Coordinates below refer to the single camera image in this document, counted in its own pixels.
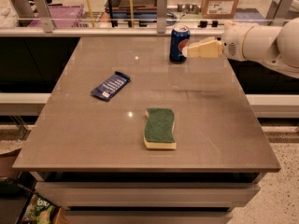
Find lower white drawer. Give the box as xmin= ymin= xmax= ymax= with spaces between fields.
xmin=65 ymin=211 xmax=233 ymax=224

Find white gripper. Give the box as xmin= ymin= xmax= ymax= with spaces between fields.
xmin=182 ymin=21 xmax=256 ymax=62

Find white drawer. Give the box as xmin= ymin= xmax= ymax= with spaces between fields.
xmin=36 ymin=182 xmax=260 ymax=208
xmin=65 ymin=211 xmax=233 ymax=224

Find blue snack wrapper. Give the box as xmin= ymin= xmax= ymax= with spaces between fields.
xmin=91 ymin=71 xmax=131 ymax=102

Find glass railing with metal posts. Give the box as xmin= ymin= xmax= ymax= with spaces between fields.
xmin=0 ymin=0 xmax=299 ymax=37

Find blue pepsi can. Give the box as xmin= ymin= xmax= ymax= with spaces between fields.
xmin=169 ymin=25 xmax=190 ymax=63

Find purple plastic crate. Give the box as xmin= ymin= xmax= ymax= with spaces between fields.
xmin=29 ymin=5 xmax=84 ymax=28

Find green snack bag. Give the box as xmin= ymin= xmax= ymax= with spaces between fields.
xmin=20 ymin=194 xmax=56 ymax=224

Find upper white drawer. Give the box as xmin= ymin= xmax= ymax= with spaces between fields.
xmin=36 ymin=182 xmax=260 ymax=208

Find cardboard box with label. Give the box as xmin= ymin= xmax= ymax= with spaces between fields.
xmin=201 ymin=0 xmax=239 ymax=19

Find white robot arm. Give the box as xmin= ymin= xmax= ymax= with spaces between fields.
xmin=182 ymin=19 xmax=299 ymax=78

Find green and yellow sponge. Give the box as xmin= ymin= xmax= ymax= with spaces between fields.
xmin=144 ymin=108 xmax=177 ymax=150

